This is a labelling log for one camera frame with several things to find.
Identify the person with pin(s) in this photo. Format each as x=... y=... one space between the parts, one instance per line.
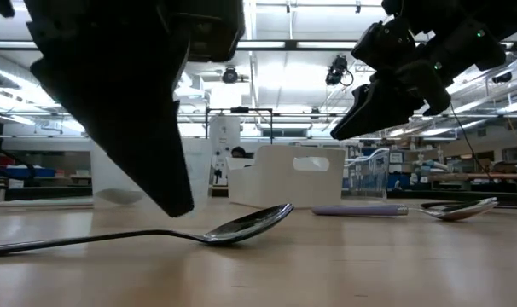
x=239 y=152

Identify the purple pen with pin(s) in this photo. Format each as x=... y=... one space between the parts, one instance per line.
x=356 y=210

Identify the white plastic bin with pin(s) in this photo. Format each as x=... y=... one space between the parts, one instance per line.
x=284 y=183

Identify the round black ceiling lamp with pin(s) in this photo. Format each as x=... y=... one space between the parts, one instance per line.
x=230 y=75

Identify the black overhead camera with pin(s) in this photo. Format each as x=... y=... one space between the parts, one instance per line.
x=336 y=70

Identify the white board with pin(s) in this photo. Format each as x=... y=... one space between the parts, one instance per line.
x=224 y=136

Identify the blue storage bin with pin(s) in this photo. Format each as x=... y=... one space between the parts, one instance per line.
x=24 y=172

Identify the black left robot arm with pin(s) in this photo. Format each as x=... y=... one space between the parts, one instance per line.
x=2 y=6

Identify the frosted clear plastic bin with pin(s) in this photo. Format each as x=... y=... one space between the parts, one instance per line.
x=199 y=170

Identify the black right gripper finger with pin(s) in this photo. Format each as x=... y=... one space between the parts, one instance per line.
x=378 y=106

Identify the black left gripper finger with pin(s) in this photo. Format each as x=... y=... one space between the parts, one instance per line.
x=126 y=106

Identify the black spoon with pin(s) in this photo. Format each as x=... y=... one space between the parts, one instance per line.
x=245 y=228
x=437 y=204

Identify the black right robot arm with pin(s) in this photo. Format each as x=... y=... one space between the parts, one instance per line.
x=454 y=13

